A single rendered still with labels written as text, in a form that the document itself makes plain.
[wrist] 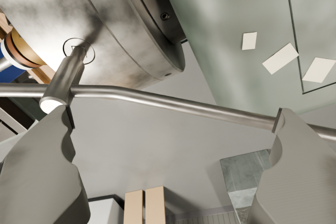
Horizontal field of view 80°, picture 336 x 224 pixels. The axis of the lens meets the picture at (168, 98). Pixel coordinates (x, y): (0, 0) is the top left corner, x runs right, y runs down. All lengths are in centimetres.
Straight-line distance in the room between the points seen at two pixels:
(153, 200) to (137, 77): 251
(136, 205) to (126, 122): 121
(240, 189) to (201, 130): 64
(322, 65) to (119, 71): 22
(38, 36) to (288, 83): 27
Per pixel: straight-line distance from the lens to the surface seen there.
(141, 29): 22
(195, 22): 22
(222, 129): 205
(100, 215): 291
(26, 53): 43
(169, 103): 17
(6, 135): 88
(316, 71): 26
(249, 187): 216
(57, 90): 19
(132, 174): 258
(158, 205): 270
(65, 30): 24
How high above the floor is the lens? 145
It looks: 55 degrees down
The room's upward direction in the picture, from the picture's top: 178 degrees counter-clockwise
